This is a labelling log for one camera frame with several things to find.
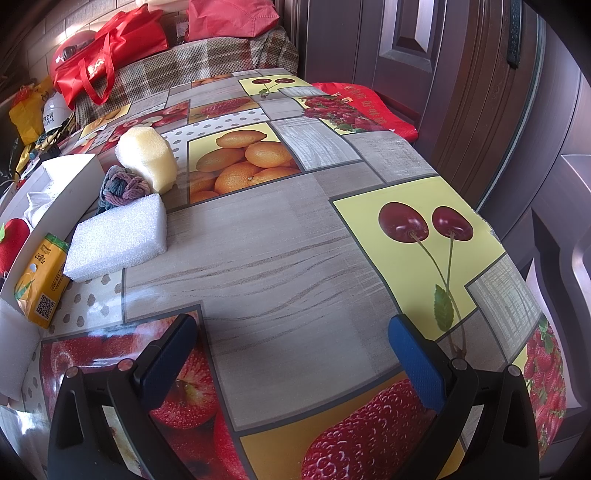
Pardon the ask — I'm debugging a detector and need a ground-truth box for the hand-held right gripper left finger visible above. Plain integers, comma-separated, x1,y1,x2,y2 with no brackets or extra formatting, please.
47,314,198,480

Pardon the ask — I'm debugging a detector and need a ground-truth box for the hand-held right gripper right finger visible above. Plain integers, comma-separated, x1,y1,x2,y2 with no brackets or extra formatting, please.
388,314,540,480

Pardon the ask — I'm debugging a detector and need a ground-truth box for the white foam block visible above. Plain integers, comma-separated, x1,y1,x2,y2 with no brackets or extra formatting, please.
63,193,168,283

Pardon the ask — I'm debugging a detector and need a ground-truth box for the yellow tissue packet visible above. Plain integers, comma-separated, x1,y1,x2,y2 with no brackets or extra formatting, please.
14,232,71,329

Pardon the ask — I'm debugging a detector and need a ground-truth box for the grey knitted cloth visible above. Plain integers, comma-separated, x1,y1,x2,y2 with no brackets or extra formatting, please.
95,165,153,215

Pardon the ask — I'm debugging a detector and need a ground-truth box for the red plush apple toy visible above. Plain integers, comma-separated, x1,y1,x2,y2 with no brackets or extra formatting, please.
0,218,31,278

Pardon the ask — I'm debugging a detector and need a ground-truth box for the pale yellow foam chunk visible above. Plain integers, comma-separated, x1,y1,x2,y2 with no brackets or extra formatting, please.
115,127,178,195

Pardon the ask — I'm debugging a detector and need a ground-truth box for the white cardboard box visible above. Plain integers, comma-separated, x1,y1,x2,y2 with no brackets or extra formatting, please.
0,154,107,407

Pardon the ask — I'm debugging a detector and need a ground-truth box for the fruit print tablecloth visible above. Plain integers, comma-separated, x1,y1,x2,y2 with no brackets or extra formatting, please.
0,68,568,480

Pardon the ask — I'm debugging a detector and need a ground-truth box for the red gift bag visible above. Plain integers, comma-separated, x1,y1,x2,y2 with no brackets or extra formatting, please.
311,82,420,141

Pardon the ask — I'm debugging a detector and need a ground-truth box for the white helmet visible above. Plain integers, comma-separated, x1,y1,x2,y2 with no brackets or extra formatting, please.
41,92,75,130

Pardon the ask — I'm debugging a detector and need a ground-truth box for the yellow shopping bag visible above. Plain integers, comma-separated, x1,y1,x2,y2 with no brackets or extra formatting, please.
9,76,56,144

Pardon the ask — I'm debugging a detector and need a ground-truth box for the plaid covered bench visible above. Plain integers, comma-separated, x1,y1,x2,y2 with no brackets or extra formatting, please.
74,25,300,132

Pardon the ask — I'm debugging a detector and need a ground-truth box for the red tote bag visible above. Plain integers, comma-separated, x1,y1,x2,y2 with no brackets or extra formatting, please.
53,4,169,104

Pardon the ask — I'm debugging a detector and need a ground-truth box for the red helmet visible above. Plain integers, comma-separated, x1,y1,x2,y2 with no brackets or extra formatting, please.
51,30,98,72

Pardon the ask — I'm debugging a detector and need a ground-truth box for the red nonwoven bag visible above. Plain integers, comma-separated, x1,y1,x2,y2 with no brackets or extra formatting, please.
187,0,281,41

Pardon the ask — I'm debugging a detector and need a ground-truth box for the black door handle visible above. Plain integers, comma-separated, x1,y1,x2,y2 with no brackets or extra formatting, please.
505,0,522,70

